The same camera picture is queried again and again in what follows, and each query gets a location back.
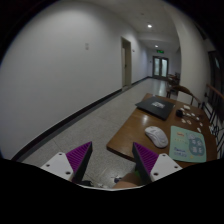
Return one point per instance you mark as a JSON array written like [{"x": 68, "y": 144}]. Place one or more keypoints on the wooden chair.
[{"x": 182, "y": 89}]

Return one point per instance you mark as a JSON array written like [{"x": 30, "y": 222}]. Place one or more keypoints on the green exit sign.
[{"x": 160, "y": 51}]

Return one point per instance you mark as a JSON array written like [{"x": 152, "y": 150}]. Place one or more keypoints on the wooden table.
[{"x": 133, "y": 130}]

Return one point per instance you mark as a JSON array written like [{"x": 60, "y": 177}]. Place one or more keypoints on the black closed laptop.
[{"x": 156, "y": 106}]

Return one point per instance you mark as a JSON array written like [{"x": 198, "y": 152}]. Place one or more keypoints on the white computer mouse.
[{"x": 157, "y": 136}]

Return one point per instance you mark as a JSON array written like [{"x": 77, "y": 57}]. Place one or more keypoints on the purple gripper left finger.
[{"x": 70, "y": 166}]

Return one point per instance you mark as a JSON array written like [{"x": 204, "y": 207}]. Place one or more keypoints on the small black box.
[{"x": 179, "y": 113}]

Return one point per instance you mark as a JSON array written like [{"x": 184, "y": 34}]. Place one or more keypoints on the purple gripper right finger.
[{"x": 152, "y": 166}]

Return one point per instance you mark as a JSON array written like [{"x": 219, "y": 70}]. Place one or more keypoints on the glass double door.
[{"x": 160, "y": 67}]

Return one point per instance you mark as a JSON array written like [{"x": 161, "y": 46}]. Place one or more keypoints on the grey side door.
[{"x": 126, "y": 62}]

